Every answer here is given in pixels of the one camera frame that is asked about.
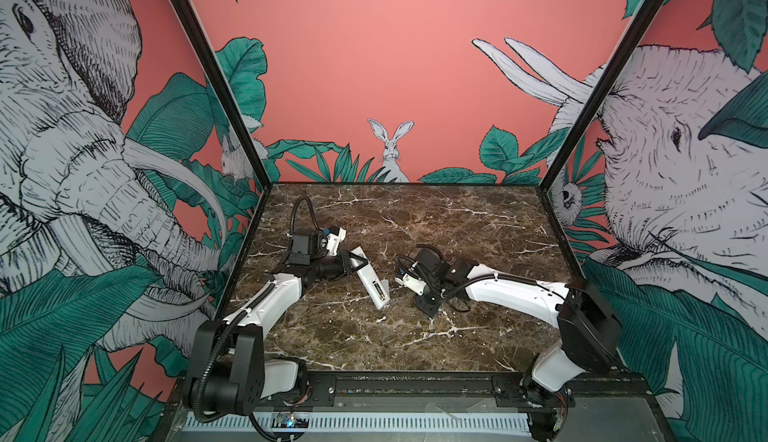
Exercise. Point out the black right corner frame post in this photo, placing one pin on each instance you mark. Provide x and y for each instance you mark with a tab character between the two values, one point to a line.
632	36

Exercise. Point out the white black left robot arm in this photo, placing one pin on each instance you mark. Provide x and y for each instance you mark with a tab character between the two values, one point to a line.
228	373

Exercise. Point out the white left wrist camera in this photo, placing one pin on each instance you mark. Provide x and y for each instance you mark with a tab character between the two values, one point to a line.
332	238

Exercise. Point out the black corner frame post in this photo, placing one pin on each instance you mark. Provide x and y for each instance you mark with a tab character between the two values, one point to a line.
201	45
632	36

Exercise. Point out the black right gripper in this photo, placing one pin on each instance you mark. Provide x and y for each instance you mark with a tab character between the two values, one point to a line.
425	308

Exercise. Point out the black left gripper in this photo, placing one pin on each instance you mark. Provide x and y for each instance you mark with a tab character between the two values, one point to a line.
342	260

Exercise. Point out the black left corner frame post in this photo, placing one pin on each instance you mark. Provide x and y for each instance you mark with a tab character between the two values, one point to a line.
201	45

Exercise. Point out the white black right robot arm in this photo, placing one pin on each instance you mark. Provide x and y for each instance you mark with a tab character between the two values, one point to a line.
588	326

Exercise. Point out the white ventilation grille strip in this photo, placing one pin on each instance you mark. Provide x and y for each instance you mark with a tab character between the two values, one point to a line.
441	422

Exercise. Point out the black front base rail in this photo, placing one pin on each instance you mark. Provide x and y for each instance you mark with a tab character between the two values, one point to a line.
327	388

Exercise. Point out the white remote control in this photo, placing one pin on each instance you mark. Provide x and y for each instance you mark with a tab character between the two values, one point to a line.
377	288

